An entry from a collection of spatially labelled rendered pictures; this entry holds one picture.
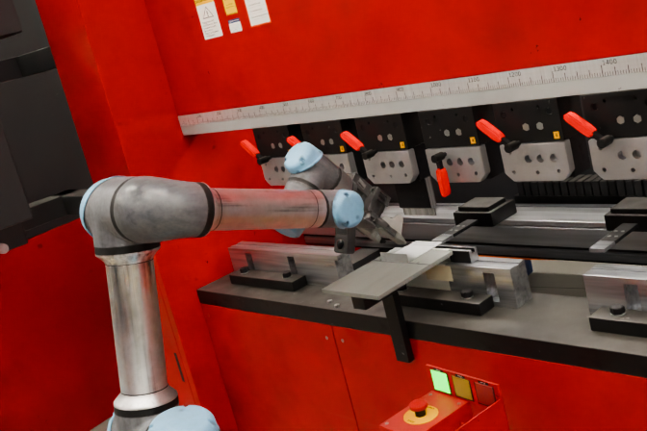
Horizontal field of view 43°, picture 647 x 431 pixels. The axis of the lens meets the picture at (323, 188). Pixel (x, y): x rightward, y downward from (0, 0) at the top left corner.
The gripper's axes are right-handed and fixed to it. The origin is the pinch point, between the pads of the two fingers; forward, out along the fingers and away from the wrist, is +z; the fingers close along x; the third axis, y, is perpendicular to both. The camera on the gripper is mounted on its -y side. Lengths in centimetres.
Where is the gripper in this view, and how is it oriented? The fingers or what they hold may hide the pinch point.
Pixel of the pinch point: (391, 242)
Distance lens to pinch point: 194.2
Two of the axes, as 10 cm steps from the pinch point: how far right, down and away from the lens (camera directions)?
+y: 3.8, -8.5, 3.6
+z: 6.3, 5.2, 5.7
